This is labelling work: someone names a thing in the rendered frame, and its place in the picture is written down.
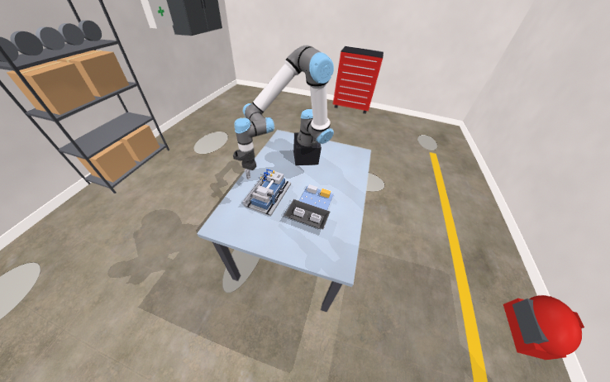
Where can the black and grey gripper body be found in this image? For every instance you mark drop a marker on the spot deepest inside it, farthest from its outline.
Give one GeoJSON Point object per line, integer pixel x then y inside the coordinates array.
{"type": "Point", "coordinates": [248, 159]}

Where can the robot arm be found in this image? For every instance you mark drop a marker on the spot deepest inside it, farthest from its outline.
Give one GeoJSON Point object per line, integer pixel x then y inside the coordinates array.
{"type": "Point", "coordinates": [315, 126]}

